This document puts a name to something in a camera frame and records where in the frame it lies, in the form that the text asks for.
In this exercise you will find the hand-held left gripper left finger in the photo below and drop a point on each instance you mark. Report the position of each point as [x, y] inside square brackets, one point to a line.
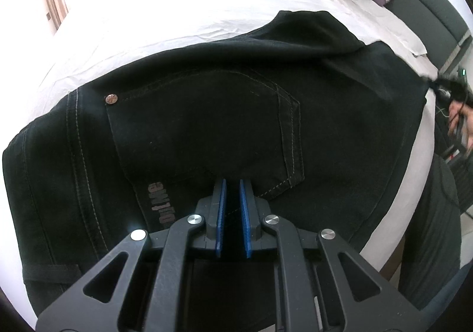
[220, 213]

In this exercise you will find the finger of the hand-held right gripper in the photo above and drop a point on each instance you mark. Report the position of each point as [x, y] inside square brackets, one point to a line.
[436, 83]

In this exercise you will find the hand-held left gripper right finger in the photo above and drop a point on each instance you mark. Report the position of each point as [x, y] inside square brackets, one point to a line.
[245, 213]

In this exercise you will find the black denim pants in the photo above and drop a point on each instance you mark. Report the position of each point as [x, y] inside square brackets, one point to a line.
[207, 110]

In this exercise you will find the person's right hand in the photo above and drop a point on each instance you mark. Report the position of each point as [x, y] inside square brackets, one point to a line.
[458, 121]

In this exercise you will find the person's grey trouser leg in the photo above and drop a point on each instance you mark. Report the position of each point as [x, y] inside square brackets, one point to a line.
[432, 236]

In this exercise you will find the white bed sheet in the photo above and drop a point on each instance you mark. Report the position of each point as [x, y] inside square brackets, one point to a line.
[177, 10]

